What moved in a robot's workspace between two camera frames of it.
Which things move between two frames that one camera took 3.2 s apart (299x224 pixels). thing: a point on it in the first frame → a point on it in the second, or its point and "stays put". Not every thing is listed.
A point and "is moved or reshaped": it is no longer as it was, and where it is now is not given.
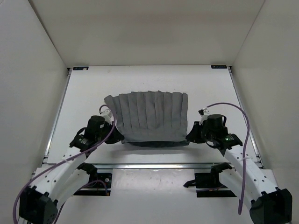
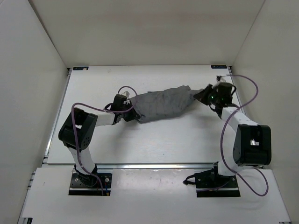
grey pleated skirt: (151, 118) is moved or reshaped
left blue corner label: (80, 68) stays put
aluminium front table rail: (163, 165) stays put
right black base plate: (211, 180) stays put
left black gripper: (117, 136) → (132, 116)
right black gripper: (193, 136) → (201, 95)
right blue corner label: (219, 66) stays put
